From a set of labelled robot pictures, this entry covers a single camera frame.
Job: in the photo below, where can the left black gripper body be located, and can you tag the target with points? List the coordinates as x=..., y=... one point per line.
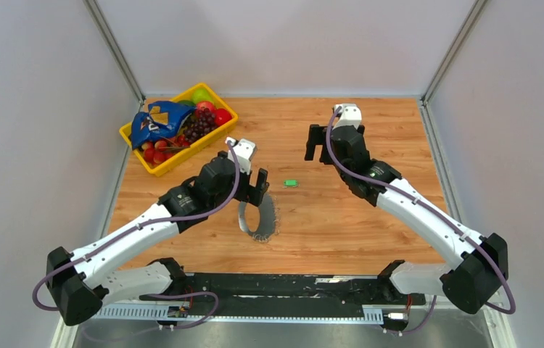
x=249, y=192

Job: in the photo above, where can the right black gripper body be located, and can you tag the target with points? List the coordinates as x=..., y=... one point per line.
x=316, y=138

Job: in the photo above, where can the large keyring with small rings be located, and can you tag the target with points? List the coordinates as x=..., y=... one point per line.
x=267, y=220

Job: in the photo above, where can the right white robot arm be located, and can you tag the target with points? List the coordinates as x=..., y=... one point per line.
x=474, y=272

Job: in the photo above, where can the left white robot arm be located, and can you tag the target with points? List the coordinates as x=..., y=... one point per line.
x=83, y=281

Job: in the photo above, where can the yellow plastic basket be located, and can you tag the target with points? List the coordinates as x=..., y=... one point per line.
x=184, y=98

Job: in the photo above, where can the purple grape bunch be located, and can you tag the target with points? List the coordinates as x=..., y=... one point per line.
x=198, y=125

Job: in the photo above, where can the red tomato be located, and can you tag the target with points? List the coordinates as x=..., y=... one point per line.
x=222, y=116

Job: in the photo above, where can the red cherries pile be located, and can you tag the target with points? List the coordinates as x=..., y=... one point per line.
x=157, y=152

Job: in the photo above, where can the red apple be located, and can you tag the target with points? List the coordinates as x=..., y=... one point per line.
x=205, y=107

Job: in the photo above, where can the blue chip bag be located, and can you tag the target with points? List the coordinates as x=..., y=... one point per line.
x=163, y=120

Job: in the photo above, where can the green apple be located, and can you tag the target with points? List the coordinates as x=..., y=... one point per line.
x=202, y=95

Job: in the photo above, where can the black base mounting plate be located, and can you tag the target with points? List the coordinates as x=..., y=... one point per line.
x=286, y=294

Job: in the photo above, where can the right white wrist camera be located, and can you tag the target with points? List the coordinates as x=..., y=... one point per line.
x=347, y=115

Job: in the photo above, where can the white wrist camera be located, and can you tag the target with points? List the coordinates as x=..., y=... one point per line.
x=347, y=115
x=244, y=151

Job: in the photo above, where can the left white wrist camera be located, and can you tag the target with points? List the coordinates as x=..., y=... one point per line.
x=244, y=151

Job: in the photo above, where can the white slotted cable duct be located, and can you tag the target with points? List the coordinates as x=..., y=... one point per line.
x=169, y=312

